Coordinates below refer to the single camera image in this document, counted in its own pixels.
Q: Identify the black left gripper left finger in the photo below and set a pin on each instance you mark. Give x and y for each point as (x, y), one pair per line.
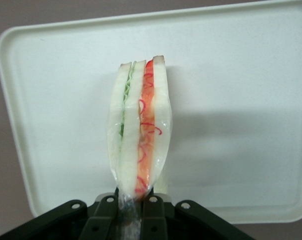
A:
(100, 220)

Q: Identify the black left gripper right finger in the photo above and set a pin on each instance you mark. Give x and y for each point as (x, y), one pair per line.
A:
(155, 220)

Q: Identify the triangle sandwich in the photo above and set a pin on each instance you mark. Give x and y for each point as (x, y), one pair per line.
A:
(130, 140)

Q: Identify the cream plastic tray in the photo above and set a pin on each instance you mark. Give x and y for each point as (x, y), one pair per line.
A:
(228, 87)

